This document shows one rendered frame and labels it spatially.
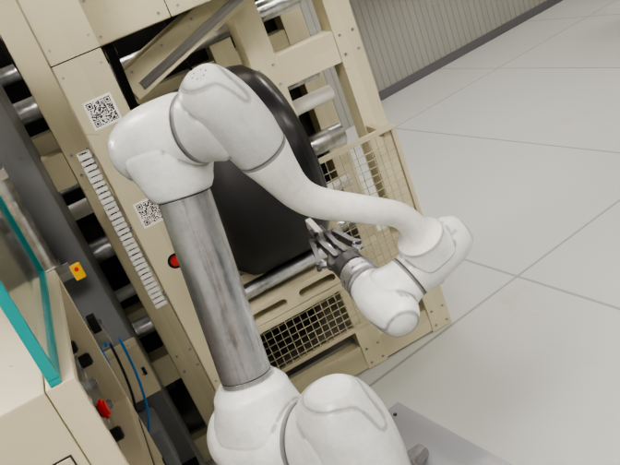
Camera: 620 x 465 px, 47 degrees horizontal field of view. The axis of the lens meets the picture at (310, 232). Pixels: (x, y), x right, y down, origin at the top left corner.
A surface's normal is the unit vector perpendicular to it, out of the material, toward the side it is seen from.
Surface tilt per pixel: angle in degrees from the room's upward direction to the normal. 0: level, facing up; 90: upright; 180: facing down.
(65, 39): 90
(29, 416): 90
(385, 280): 20
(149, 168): 82
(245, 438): 72
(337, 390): 3
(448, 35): 90
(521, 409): 0
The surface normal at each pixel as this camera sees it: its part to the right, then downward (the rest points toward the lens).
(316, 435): -0.50, 0.09
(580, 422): -0.33, -0.85
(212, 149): -0.10, 0.80
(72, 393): 0.37, 0.26
